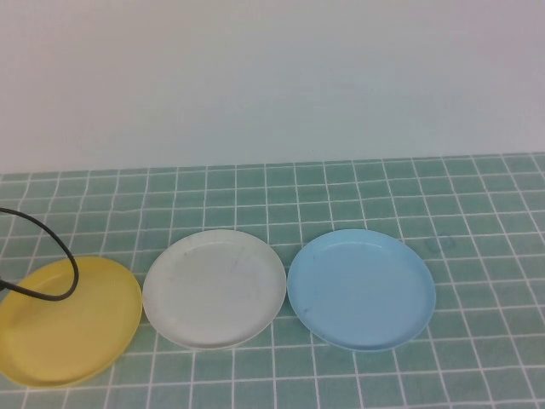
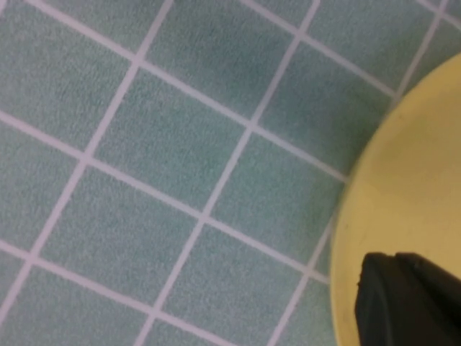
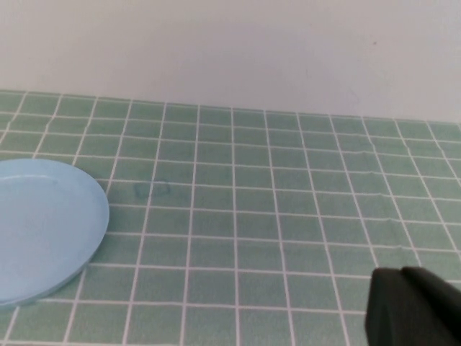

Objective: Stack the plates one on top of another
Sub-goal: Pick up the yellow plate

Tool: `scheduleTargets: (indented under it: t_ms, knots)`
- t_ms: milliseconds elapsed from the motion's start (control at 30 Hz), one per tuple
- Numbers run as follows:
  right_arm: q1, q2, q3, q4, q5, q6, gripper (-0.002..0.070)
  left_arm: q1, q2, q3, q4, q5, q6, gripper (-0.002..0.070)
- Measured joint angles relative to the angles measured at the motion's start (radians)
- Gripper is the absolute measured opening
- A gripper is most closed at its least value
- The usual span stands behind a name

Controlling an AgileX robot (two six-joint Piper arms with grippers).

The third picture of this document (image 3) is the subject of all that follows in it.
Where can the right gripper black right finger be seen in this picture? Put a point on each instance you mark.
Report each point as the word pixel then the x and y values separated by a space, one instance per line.
pixel 439 313

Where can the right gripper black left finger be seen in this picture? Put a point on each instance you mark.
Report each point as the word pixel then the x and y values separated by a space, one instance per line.
pixel 387 310

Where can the light blue round plate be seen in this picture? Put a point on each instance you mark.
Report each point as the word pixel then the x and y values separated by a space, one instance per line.
pixel 43 230

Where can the green white checked tablecloth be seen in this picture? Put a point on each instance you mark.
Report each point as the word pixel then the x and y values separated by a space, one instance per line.
pixel 270 234

